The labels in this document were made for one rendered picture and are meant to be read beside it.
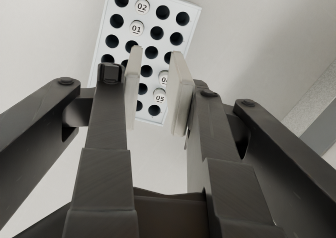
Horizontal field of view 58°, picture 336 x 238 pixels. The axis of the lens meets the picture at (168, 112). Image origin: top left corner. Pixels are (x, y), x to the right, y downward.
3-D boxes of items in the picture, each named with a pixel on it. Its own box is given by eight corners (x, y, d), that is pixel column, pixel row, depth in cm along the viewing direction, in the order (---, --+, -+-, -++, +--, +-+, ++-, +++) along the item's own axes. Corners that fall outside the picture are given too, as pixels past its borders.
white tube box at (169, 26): (161, 112, 35) (163, 126, 32) (89, 94, 34) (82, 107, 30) (196, 4, 31) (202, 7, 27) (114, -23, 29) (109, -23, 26)
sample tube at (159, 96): (162, 90, 34) (164, 106, 30) (151, 87, 34) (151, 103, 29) (165, 80, 33) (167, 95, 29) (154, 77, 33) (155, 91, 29)
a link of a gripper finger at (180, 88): (180, 82, 14) (196, 84, 14) (171, 49, 21) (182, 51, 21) (171, 136, 16) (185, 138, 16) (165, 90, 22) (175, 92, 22)
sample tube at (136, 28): (142, 30, 31) (141, 38, 27) (130, 26, 31) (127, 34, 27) (145, 18, 31) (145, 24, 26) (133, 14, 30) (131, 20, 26)
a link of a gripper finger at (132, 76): (133, 132, 15) (118, 131, 15) (138, 87, 22) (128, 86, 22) (140, 76, 14) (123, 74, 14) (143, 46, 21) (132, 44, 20)
